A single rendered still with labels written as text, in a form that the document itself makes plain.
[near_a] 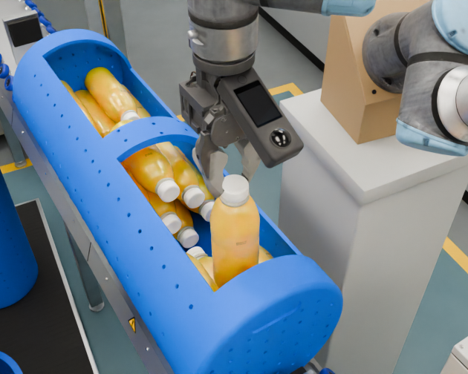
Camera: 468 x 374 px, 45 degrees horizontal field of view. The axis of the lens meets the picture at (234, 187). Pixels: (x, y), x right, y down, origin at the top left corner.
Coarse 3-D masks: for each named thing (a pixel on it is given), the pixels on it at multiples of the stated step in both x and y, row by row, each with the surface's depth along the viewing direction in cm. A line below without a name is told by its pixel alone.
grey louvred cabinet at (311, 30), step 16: (272, 16) 370; (288, 16) 351; (304, 16) 334; (320, 16) 318; (288, 32) 365; (304, 32) 340; (320, 32) 324; (304, 48) 353; (320, 48) 329; (320, 64) 342; (464, 192) 262
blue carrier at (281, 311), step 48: (48, 48) 126; (96, 48) 138; (48, 96) 118; (144, 96) 138; (48, 144) 117; (96, 144) 105; (144, 144) 102; (192, 144) 109; (96, 192) 101; (96, 240) 106; (144, 240) 90; (288, 240) 100; (144, 288) 89; (192, 288) 82; (240, 288) 79; (288, 288) 79; (336, 288) 87; (192, 336) 80; (240, 336) 78; (288, 336) 87
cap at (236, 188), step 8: (232, 176) 77; (240, 176) 77; (224, 184) 76; (232, 184) 76; (240, 184) 76; (248, 184) 76; (224, 192) 75; (232, 192) 75; (240, 192) 75; (232, 200) 76; (240, 200) 76
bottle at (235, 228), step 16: (224, 208) 77; (240, 208) 77; (256, 208) 79; (224, 224) 77; (240, 224) 77; (256, 224) 79; (224, 240) 79; (240, 240) 79; (256, 240) 82; (224, 256) 82; (240, 256) 81; (256, 256) 84; (224, 272) 84; (240, 272) 84
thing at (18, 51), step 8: (8, 16) 167; (16, 16) 167; (24, 16) 167; (32, 16) 168; (8, 24) 165; (16, 24) 166; (24, 24) 167; (32, 24) 168; (40, 24) 171; (8, 32) 168; (16, 32) 167; (24, 32) 168; (32, 32) 170; (40, 32) 171; (8, 40) 171; (16, 40) 169; (24, 40) 170; (32, 40) 171; (16, 48) 172; (24, 48) 173; (16, 56) 173; (16, 64) 175
